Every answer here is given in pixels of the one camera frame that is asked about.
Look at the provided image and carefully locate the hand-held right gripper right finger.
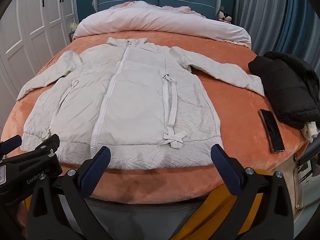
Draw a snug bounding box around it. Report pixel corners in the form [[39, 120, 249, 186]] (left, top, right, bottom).
[[211, 144, 294, 240]]

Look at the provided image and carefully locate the grey blue curtain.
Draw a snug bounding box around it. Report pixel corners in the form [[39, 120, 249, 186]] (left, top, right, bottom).
[[234, 0, 320, 63]]

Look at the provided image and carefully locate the white panelled wardrobe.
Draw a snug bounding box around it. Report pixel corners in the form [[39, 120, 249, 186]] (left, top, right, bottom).
[[0, 0, 78, 100]]

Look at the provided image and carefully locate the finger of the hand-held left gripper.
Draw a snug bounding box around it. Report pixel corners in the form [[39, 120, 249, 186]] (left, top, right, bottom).
[[0, 134, 22, 159], [24, 134, 61, 160]]

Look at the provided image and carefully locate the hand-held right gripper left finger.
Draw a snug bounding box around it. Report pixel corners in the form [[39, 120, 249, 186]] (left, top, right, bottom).
[[27, 145, 118, 240]]

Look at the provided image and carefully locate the black puffer jacket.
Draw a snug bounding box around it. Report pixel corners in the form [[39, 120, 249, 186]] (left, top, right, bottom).
[[248, 51, 320, 130]]

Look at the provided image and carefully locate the black smartphone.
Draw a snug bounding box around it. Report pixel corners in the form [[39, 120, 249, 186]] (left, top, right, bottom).
[[259, 109, 285, 153]]

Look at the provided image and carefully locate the orange fleece blanket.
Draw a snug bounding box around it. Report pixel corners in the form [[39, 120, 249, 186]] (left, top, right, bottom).
[[0, 29, 309, 204]]

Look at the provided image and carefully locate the pale pink duvet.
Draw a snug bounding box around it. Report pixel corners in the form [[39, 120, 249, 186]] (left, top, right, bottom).
[[72, 1, 252, 49]]

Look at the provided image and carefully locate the small white cloth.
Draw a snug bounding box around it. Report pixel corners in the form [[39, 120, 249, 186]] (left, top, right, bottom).
[[301, 121, 319, 143]]

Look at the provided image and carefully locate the white quilted jacket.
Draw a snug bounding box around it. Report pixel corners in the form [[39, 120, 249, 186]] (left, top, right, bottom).
[[16, 37, 265, 173]]

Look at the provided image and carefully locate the black and white plush toy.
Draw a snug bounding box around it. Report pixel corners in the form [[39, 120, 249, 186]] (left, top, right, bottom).
[[217, 11, 233, 24]]

